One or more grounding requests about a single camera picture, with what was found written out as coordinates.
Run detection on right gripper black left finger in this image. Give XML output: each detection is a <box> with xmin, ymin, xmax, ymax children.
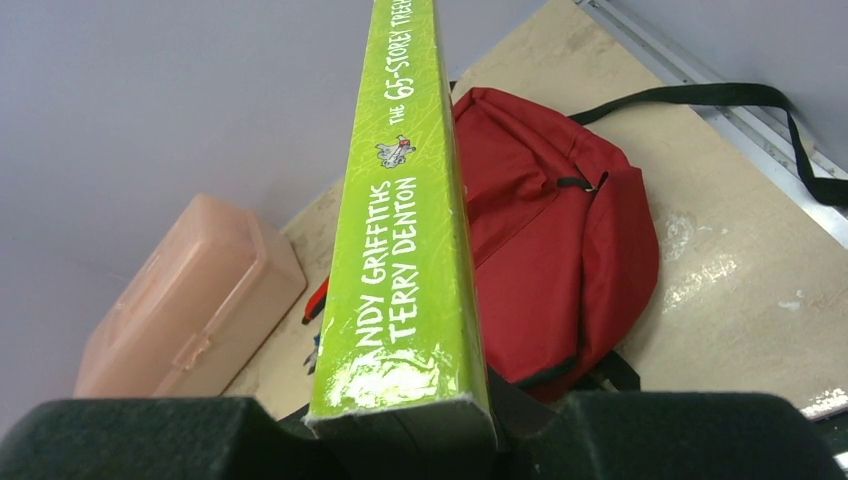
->
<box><xmin>1</xmin><ymin>397</ymin><xmax>350</xmax><ymax>479</ymax></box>

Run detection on aluminium frame rails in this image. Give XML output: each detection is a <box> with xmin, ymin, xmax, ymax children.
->
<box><xmin>576</xmin><ymin>1</ymin><xmax>847</xmax><ymax>245</ymax></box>

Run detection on red backpack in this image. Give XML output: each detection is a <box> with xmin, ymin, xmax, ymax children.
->
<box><xmin>453</xmin><ymin>87</ymin><xmax>847</xmax><ymax>408</ymax></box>

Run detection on pink plastic storage box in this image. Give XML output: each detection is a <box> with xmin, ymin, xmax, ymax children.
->
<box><xmin>73</xmin><ymin>194</ymin><xmax>306</xmax><ymax>398</ymax></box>

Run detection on blue handled pliers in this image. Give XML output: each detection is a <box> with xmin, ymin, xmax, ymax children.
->
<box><xmin>303</xmin><ymin>334</ymin><xmax>321</xmax><ymax>375</ymax></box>

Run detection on green bottom paperback book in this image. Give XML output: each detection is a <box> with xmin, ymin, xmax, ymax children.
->
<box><xmin>305</xmin><ymin>1</ymin><xmax>497</xmax><ymax>453</ymax></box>

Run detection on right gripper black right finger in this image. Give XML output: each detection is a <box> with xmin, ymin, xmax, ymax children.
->
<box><xmin>488</xmin><ymin>370</ymin><xmax>846</xmax><ymax>479</ymax></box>

